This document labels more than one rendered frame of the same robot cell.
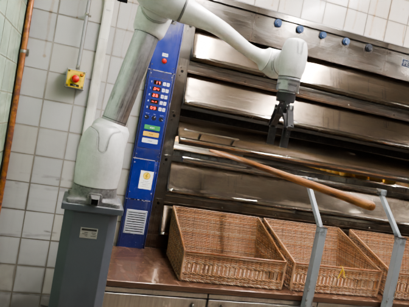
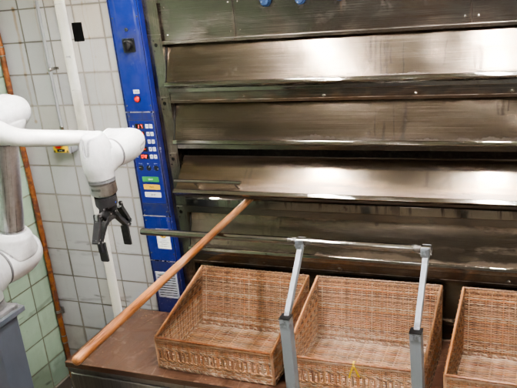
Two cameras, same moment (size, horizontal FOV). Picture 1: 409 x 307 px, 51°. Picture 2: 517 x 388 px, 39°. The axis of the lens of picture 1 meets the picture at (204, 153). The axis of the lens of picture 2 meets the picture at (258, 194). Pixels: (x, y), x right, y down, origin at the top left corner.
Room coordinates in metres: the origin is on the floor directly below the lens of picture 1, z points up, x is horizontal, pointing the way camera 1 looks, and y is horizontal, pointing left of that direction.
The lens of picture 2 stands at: (0.29, -2.15, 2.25)
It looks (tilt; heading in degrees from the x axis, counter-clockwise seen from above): 19 degrees down; 40
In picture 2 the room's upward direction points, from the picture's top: 6 degrees counter-clockwise
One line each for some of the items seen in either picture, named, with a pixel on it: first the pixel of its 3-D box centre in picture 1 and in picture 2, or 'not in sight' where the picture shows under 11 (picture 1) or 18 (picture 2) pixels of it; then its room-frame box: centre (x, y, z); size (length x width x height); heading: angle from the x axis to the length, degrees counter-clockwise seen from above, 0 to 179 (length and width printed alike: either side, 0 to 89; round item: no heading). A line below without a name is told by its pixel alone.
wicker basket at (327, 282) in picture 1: (316, 255); (365, 335); (2.49, -0.76, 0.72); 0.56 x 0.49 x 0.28; 106
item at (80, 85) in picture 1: (75, 79); (64, 142); (2.30, 0.75, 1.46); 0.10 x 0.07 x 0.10; 106
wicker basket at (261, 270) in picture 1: (223, 245); (235, 320); (2.33, -0.20, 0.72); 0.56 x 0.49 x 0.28; 105
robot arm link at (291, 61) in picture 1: (291, 58); (98, 154); (1.71, -0.27, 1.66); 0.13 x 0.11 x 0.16; 12
